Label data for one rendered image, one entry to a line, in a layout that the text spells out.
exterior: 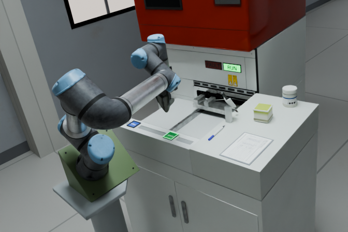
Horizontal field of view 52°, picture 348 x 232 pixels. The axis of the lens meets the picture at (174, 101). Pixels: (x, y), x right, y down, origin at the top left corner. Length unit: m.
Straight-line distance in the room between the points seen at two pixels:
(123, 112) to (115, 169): 0.62
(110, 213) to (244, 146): 0.72
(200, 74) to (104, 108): 1.18
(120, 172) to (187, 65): 0.87
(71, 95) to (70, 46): 2.87
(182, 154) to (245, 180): 0.33
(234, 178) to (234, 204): 0.15
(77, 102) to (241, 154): 0.73
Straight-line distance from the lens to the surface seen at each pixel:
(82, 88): 1.15
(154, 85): 1.33
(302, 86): 2.69
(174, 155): 1.71
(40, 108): 3.68
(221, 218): 1.76
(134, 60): 1.45
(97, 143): 1.52
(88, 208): 1.66
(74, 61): 4.05
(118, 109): 1.16
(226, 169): 1.54
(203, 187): 1.70
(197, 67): 2.22
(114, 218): 1.84
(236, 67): 2.05
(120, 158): 1.78
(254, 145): 1.59
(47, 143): 3.83
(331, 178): 3.00
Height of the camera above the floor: 1.85
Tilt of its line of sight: 25 degrees down
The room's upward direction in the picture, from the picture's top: 9 degrees counter-clockwise
